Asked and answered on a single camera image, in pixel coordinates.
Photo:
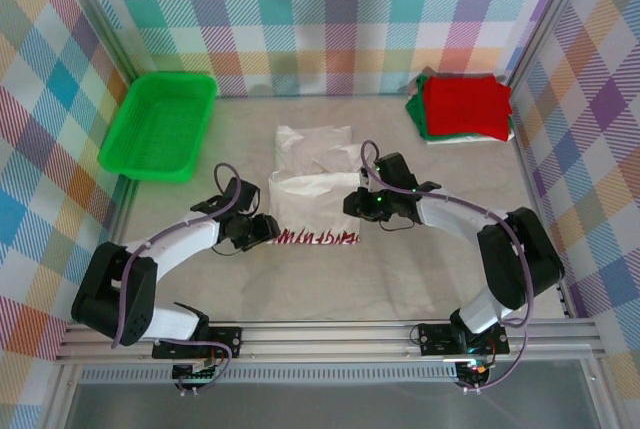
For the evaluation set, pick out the white t-shirt with red print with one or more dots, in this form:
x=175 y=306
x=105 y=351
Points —
x=315 y=199

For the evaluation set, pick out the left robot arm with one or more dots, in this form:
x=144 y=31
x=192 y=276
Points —
x=110 y=294

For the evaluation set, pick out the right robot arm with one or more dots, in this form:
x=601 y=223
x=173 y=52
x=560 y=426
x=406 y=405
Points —
x=520 y=259

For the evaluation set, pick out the folded white t-shirt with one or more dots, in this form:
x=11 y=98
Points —
x=480 y=140

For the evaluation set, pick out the folded red t-shirt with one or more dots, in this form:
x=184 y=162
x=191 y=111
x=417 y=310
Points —
x=465 y=104

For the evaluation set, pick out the green plastic basket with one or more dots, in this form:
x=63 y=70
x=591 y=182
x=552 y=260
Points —
x=155 y=124

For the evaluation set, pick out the grey metal panel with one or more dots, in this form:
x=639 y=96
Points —
x=325 y=409

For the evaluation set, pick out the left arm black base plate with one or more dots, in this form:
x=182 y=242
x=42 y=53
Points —
x=227 y=341

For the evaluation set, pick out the aluminium side rail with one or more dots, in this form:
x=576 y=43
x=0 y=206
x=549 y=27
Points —
x=120 y=209
x=530 y=169

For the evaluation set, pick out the aluminium mounting rail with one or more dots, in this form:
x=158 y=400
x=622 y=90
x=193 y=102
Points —
x=325 y=344

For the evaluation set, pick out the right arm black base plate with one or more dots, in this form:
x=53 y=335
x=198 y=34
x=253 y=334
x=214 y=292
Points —
x=435 y=339

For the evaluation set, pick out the aluminium frame post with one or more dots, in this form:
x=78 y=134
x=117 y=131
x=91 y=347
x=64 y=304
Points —
x=550 y=14
x=97 y=14

